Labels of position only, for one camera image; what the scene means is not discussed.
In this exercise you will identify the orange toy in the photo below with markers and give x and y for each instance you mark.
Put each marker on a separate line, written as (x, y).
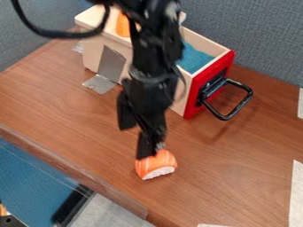
(122, 26)

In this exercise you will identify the orange salmon toy sushi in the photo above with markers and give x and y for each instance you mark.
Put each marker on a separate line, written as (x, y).
(157, 165)

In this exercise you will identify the blue cloth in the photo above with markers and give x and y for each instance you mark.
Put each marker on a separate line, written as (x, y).
(195, 57)

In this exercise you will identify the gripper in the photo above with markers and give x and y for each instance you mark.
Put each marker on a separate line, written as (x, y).
(148, 97)

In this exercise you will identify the silver tape piece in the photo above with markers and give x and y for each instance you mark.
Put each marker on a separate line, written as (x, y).
(107, 69)
(79, 47)

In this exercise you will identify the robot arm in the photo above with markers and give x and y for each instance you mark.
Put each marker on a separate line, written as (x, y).
(154, 38)

